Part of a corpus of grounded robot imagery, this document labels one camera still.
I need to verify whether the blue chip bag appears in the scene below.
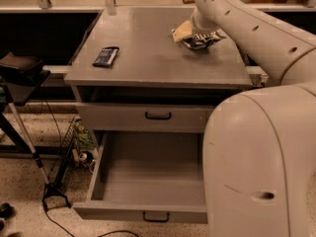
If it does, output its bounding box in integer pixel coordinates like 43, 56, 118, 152
172, 30, 224, 50

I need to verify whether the black tripod stand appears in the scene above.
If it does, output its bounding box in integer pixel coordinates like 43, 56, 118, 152
1, 70, 71, 211

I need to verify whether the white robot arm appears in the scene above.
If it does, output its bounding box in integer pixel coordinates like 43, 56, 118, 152
174, 0, 316, 237

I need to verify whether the closed grey upper drawer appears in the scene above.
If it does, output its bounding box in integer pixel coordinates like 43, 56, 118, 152
77, 103, 214, 133

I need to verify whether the black wire basket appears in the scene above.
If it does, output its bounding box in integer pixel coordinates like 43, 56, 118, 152
53, 116, 98, 187

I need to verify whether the grey drawer cabinet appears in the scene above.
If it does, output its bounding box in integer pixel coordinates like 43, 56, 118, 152
65, 7, 251, 149

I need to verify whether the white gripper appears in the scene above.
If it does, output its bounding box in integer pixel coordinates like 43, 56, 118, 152
172, 9, 219, 42

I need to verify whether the open grey lower drawer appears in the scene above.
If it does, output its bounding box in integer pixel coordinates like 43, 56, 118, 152
73, 131, 207, 224

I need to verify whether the black floor cable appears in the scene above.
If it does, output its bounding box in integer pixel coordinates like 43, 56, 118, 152
42, 197, 141, 237

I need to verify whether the green snack bag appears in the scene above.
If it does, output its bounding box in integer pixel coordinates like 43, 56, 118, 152
73, 119, 95, 152

